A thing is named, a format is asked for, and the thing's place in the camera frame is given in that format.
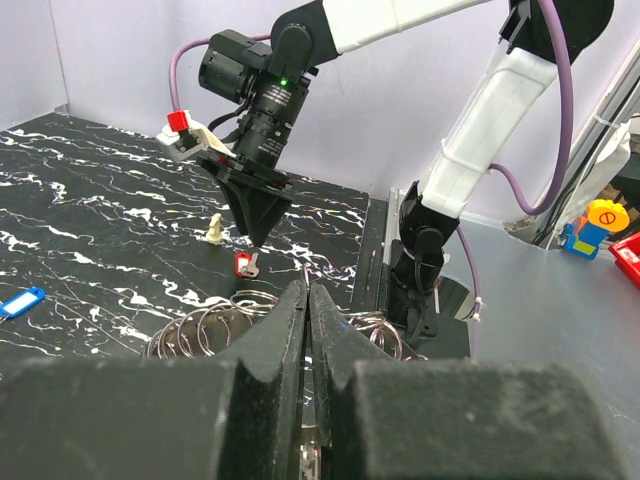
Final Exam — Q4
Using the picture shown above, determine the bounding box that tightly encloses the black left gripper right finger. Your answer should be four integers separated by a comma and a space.
308, 284, 625, 479

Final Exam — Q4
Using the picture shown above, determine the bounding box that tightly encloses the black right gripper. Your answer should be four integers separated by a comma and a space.
197, 29, 317, 246

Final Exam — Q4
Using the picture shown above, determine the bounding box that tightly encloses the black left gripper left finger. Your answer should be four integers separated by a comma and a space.
1, 280, 307, 479

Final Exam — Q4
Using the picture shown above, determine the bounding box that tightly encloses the red key tag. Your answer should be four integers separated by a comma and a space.
234, 252, 260, 279

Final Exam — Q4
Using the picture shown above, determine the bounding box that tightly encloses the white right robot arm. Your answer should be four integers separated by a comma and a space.
199, 1, 614, 339

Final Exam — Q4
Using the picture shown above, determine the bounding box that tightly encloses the cream key tag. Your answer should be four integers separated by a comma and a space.
205, 213, 224, 245

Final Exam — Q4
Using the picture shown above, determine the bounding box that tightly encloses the blue key tag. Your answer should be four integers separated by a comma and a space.
1, 287, 46, 321

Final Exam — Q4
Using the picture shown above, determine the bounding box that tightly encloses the toy figure yellow head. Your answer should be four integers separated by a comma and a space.
559, 199, 630, 260

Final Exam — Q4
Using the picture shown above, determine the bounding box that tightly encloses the red plastic bin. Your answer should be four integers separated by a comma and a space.
608, 233, 640, 289

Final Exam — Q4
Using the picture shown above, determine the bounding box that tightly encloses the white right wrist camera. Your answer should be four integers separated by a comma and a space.
156, 110, 236, 161

